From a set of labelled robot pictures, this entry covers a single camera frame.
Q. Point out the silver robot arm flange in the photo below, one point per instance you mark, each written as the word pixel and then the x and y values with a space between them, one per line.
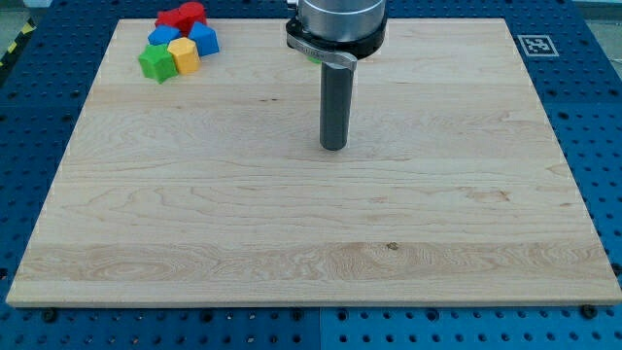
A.
pixel 338 33

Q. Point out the green block behind arm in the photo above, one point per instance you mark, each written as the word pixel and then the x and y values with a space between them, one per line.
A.
pixel 314 60

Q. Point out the yellow hexagon block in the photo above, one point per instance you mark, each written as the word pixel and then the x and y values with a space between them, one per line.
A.
pixel 185 55

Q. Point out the green star block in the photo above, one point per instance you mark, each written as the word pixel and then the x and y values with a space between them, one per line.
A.
pixel 157 63

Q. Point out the wooden board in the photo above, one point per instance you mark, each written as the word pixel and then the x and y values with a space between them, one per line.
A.
pixel 212 189

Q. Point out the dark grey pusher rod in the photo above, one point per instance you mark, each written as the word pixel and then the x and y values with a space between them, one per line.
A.
pixel 335 104

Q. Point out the blue cube block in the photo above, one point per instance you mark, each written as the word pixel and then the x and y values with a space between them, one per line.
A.
pixel 205 38

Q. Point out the red block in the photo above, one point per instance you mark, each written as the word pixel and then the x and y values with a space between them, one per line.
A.
pixel 184 17

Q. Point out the blue pentagon block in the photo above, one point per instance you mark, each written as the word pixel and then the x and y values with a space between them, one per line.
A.
pixel 163 35

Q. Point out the white fiducial marker tag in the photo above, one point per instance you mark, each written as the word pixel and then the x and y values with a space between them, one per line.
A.
pixel 536 45

